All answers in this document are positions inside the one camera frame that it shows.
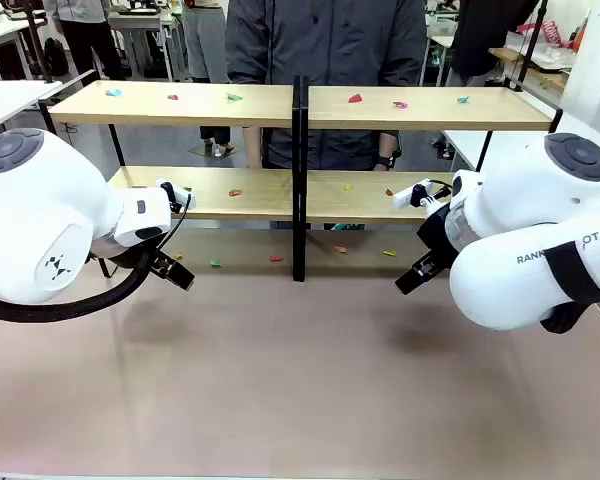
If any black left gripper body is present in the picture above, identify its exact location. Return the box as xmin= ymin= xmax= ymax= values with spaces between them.
xmin=89 ymin=238 xmax=158 ymax=272

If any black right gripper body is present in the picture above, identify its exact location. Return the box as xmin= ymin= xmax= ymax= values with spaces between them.
xmin=417 ymin=205 xmax=460 ymax=274

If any person's left forearm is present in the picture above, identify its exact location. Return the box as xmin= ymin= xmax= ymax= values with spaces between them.
xmin=378 ymin=130 xmax=404 ymax=159

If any white table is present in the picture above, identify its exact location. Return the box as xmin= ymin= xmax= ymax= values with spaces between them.
xmin=0 ymin=79 xmax=64 ymax=139
xmin=442 ymin=128 xmax=564 ymax=174

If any wooden background table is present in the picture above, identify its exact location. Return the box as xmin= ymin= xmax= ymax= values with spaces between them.
xmin=488 ymin=45 xmax=579 ymax=94

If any person in black clothes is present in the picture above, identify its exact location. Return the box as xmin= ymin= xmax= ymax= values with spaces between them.
xmin=449 ymin=0 xmax=539 ymax=90

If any black backpack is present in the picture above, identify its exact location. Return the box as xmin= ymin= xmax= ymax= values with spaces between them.
xmin=43 ymin=37 xmax=70 ymax=77

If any person in dark jacket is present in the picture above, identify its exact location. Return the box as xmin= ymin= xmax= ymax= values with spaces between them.
xmin=224 ymin=0 xmax=429 ymax=174

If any person in grey top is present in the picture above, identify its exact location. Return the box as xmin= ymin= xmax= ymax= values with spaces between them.
xmin=44 ymin=0 xmax=129 ymax=81

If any person in grey trousers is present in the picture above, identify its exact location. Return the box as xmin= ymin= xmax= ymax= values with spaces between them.
xmin=179 ymin=0 xmax=234 ymax=157

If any grey background desk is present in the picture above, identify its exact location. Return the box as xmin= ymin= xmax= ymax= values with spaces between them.
xmin=107 ymin=7 xmax=186 ymax=81

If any pink printed sign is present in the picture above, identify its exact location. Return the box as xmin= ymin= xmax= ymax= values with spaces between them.
xmin=540 ymin=19 xmax=566 ymax=50

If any white background desk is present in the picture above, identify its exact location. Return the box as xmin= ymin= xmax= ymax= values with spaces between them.
xmin=0 ymin=14 xmax=49 ymax=81

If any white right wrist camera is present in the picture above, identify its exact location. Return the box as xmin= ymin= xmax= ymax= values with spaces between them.
xmin=391 ymin=178 xmax=454 ymax=211

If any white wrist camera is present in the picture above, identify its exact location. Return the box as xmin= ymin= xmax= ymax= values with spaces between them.
xmin=154 ymin=177 xmax=198 ymax=212
xmin=391 ymin=178 xmax=454 ymax=211

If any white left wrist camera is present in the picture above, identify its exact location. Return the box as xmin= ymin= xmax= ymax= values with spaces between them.
xmin=154 ymin=177 xmax=198 ymax=212

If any black sleeved cable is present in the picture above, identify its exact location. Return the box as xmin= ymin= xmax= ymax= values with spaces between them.
xmin=0 ymin=199 xmax=194 ymax=324

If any wooden shelf unit black frame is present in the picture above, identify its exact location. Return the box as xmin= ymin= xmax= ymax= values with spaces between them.
xmin=299 ymin=75 xmax=564 ymax=282
xmin=38 ymin=75 xmax=302 ymax=282

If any black velcro strap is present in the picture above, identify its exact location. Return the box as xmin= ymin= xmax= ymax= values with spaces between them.
xmin=539 ymin=242 xmax=600 ymax=335

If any black camera stand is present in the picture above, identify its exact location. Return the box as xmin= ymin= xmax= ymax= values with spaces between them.
xmin=24 ymin=0 xmax=64 ymax=86
xmin=507 ymin=0 xmax=551 ymax=94

